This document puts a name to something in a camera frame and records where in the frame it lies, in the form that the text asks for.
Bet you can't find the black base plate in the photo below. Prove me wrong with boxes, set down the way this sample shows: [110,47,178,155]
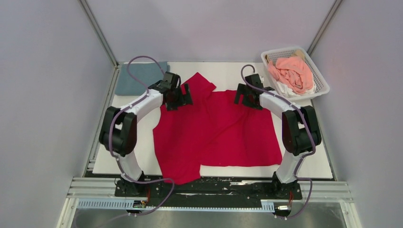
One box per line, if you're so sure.
[85,170,303,210]

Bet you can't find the red t shirt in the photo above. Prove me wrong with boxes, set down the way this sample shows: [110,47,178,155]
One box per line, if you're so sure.
[153,73,283,185]

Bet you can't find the white plastic laundry basket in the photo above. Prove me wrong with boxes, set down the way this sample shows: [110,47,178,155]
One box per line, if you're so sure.
[261,47,330,102]

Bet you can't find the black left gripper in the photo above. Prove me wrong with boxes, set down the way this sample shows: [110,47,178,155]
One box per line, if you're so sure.
[165,83,193,112]

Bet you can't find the pink t shirt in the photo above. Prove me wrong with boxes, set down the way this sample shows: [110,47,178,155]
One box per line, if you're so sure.
[268,57,314,94]

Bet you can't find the beige garment in basket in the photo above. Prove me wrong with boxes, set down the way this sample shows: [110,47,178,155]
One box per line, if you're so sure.
[264,49,305,63]

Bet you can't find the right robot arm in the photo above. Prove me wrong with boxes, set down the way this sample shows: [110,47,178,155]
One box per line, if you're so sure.
[234,74,322,199]

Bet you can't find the white slotted cable duct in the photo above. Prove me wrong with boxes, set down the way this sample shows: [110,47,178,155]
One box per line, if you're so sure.
[77,199,275,213]

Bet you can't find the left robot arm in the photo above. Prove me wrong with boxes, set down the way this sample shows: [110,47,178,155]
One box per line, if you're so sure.
[99,72,193,197]

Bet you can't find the aluminium frame rail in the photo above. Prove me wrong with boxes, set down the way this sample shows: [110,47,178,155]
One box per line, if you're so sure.
[65,178,362,228]

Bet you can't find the white t shirt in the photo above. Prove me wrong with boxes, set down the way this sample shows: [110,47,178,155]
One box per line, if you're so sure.
[276,81,317,98]

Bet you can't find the folded blue t shirt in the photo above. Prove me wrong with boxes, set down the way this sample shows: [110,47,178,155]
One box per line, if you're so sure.
[115,61,171,96]

